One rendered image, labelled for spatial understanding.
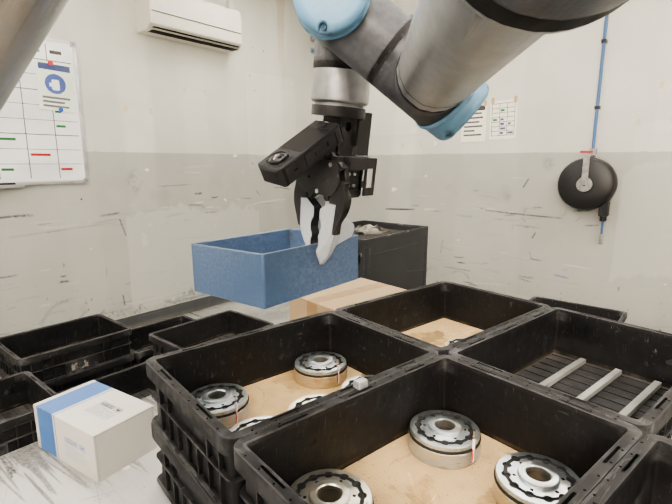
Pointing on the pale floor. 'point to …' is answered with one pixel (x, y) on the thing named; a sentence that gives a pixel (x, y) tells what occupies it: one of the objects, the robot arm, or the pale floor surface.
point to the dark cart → (394, 254)
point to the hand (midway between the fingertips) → (315, 255)
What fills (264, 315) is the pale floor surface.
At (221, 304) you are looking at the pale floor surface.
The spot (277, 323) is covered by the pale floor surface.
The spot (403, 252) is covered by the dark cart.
